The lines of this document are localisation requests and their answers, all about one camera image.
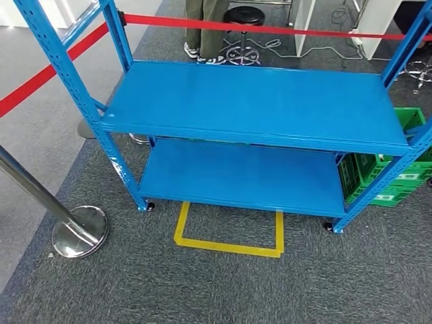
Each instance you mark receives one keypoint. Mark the white desk panel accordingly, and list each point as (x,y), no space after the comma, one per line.
(374,27)

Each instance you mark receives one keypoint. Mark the stool with chrome star base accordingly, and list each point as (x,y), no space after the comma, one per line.
(418,73)

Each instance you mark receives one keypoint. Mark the white desk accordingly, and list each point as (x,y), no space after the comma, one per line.
(303,22)

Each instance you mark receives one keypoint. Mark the blue metal shelf rack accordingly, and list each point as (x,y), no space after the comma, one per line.
(253,103)

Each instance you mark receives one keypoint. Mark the black-topped stanchion post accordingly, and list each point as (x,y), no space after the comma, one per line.
(121,18)

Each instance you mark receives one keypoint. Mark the green plastic crate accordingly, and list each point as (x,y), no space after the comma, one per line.
(388,179)

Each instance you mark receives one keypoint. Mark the chrome stanchion with round base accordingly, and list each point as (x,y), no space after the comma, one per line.
(79,232)

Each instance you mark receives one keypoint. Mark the black round stool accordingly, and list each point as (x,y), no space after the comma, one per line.
(245,15)

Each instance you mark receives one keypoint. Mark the person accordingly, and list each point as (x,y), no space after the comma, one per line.
(410,11)
(209,31)

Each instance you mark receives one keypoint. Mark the white power strip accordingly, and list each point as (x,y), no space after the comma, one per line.
(357,38)

